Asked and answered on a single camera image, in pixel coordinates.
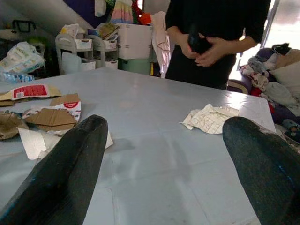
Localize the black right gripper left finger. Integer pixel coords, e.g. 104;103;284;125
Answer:
0;114;109;225

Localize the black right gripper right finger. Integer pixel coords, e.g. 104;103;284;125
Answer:
222;116;300;225

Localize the white printed paper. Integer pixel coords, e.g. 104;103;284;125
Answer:
179;104;240;135

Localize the black handheld controller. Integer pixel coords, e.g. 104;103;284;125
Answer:
187;23;213;54

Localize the person's left hand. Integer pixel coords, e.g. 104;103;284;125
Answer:
195;37;237;68

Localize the person's right hand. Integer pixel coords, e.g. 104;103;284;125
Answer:
180;35;200;58

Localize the white card piece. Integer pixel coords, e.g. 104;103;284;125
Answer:
17;127;47;161

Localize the brown torn cardboard piece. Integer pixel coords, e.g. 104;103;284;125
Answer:
23;107;78;132

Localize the printed torn cardboard piece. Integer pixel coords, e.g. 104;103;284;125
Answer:
50;93;82;122

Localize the crumpled brown paper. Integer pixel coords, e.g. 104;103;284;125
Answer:
0;111;29;141

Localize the red white cardboard packaging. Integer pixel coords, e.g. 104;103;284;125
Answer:
0;84;62;107

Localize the pile of clothes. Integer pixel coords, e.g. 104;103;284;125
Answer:
241;43;300;141

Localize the white pillow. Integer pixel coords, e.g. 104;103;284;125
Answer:
270;62;300;99

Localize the blue bottle multipack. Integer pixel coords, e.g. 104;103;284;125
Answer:
0;71;35;84

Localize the white diaper pack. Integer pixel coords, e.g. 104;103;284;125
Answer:
0;41;45;74

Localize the green storage box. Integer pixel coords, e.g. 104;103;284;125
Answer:
118;57;153;75

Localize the grey plastic trolley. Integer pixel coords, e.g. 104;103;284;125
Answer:
55;32;119;75

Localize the white plastic bag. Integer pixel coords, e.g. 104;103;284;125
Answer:
60;23;79;39

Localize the stack of books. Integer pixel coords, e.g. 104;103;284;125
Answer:
100;23;120;40

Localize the white storage box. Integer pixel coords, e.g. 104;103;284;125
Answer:
116;22;154;60

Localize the grey metal pole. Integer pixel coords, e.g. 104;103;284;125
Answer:
261;0;281;47

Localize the white hanging cloth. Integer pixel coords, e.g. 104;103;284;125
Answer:
151;11;172;79

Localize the person in black clothes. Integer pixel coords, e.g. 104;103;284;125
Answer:
165;0;272;90

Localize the pastel striped knit garment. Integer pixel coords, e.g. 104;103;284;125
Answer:
111;0;134;24

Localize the red orange garment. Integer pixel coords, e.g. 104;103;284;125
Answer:
132;0;152;25

